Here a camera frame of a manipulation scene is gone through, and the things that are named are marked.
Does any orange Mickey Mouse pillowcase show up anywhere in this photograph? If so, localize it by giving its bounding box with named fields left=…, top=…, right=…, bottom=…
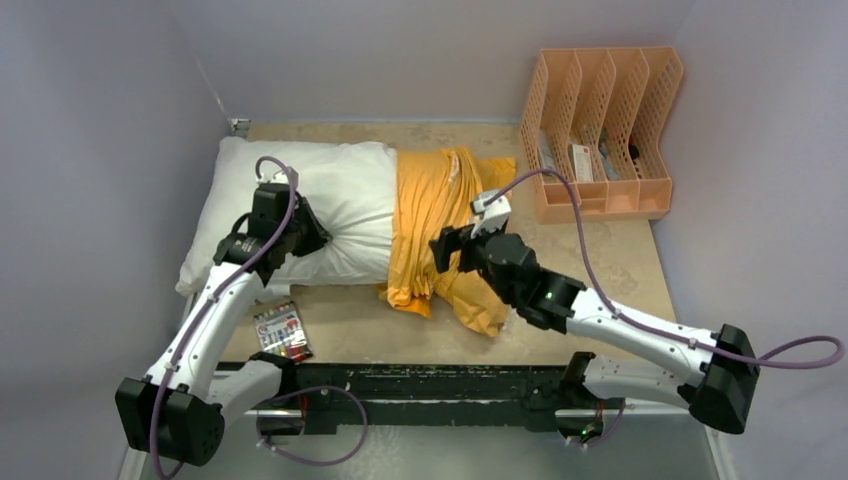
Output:
left=380, top=147, right=516, bottom=337

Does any white pillow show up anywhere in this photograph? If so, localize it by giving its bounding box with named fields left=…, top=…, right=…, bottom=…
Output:
left=175, top=136, right=397, bottom=298

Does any peach plastic file organizer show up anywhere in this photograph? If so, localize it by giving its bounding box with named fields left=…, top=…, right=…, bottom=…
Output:
left=520, top=46, right=684, bottom=224

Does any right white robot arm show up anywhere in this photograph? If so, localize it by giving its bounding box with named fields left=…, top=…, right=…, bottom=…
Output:
left=429, top=226, right=760, bottom=435

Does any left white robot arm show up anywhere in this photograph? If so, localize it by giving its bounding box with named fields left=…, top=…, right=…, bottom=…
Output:
left=115, top=183, right=331, bottom=466

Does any colourful marker pack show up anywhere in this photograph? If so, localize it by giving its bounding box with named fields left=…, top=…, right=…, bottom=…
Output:
left=253, top=301, right=314, bottom=363

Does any small paper packet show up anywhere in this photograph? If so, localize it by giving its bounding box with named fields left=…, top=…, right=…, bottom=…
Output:
left=536, top=129, right=558, bottom=183

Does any white card box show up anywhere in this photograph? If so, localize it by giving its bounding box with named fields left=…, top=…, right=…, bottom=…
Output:
left=568, top=143, right=595, bottom=183

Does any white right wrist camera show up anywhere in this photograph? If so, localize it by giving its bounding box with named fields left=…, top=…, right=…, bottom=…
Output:
left=471, top=190, right=512, bottom=238

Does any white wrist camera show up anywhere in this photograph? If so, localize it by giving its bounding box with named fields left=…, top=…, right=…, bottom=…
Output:
left=471, top=190, right=512, bottom=238
left=256, top=167, right=299, bottom=189

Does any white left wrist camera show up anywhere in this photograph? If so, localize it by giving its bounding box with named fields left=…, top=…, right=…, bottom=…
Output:
left=256, top=167, right=299, bottom=189

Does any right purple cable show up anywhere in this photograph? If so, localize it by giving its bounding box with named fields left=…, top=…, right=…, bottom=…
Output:
left=480, top=168, right=846, bottom=371

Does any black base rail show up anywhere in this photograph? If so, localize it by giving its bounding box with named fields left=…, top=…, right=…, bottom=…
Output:
left=233, top=360, right=631, bottom=439

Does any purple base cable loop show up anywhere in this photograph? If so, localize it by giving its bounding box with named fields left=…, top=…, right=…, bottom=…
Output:
left=256, top=386, right=369, bottom=468

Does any aluminium frame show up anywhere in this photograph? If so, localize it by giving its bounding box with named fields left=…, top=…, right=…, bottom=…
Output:
left=117, top=119, right=737, bottom=480

